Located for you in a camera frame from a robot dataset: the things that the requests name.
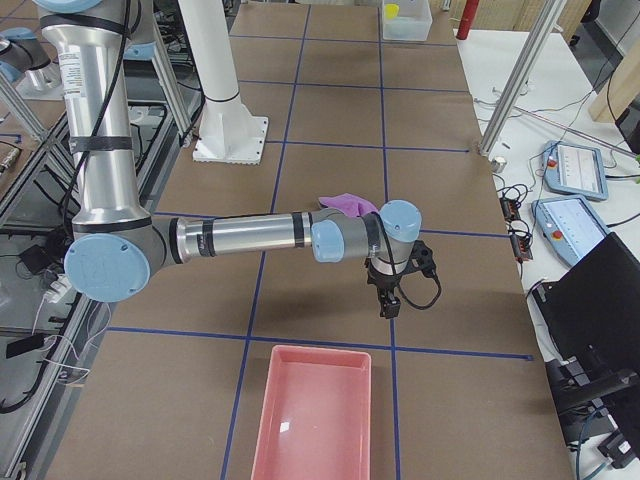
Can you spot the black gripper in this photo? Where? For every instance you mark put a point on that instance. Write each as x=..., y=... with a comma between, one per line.
x=383, y=282

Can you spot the purple microfiber cloth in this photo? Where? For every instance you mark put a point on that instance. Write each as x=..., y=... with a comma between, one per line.
x=350, y=205

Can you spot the pink plastic tray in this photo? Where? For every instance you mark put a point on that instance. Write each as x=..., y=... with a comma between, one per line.
x=316, y=415

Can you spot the yellow plastic cup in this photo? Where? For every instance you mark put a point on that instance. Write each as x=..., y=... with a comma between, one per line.
x=391, y=11

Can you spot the mint green bowl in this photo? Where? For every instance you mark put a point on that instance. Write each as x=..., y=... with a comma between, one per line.
x=400, y=24

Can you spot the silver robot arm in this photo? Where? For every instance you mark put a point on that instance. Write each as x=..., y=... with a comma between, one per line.
x=21, y=52
x=117, y=246

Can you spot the lower blue teach pendant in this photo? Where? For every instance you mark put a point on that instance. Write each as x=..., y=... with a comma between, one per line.
x=571, y=226

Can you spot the blue teach pendant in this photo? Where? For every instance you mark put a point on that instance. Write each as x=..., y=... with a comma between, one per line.
x=571, y=226
x=574, y=169

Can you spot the black laptop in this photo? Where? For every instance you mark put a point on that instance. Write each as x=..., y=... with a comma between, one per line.
x=592, y=314

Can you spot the upper blue teach pendant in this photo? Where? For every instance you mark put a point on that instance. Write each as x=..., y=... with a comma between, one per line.
x=574, y=169

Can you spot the clear plastic bin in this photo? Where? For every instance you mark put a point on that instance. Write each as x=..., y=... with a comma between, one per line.
x=417, y=10

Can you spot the red cylinder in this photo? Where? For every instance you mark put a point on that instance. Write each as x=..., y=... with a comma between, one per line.
x=466, y=19

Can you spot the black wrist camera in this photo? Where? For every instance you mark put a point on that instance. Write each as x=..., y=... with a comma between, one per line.
x=422, y=260

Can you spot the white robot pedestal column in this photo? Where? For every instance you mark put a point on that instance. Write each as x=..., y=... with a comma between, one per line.
x=228, y=132

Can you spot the aluminium frame post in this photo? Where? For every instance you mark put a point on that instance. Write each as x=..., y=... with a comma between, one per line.
x=530, y=52

